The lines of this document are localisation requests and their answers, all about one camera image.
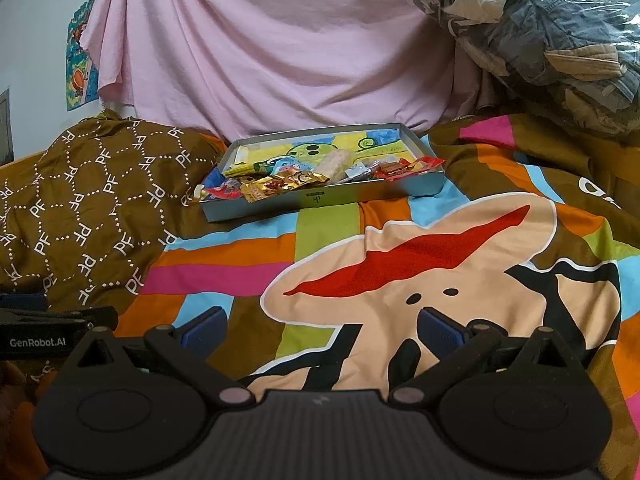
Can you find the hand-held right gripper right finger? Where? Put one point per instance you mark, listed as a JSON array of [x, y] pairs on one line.
[[440, 331]]

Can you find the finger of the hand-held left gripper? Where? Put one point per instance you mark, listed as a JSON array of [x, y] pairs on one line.
[[102, 317]]

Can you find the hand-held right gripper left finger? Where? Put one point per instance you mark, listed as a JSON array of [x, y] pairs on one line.
[[205, 331]]

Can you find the small red snack packet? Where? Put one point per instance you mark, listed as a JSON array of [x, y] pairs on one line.
[[222, 191]]

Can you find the grey tray with cartoon drawing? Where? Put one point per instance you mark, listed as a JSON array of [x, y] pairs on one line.
[[350, 195]]

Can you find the yellow snack packet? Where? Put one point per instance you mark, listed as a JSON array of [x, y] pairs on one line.
[[245, 169]]

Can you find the clear red-orange snack packet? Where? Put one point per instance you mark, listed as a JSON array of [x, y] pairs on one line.
[[410, 166]]

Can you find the golden brown chestnut packet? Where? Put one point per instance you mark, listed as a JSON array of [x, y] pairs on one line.
[[295, 179]]

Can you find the light blue jelly packet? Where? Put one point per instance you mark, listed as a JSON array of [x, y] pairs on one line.
[[285, 165]]

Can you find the rice cracker bar packet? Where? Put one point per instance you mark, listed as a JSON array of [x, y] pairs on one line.
[[337, 164]]

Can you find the printed colourful blanket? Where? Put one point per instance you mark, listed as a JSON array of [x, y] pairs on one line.
[[425, 260]]

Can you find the brown patterned pillow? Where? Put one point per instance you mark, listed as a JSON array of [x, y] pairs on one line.
[[100, 200]]

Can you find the grey door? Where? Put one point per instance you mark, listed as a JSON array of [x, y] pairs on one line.
[[5, 125]]

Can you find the pink sheet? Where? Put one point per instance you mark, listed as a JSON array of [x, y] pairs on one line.
[[275, 35]]

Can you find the clear bag of clothes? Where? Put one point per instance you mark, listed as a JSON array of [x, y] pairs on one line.
[[550, 25]]

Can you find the wall poster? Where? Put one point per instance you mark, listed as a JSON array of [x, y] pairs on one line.
[[80, 60]]

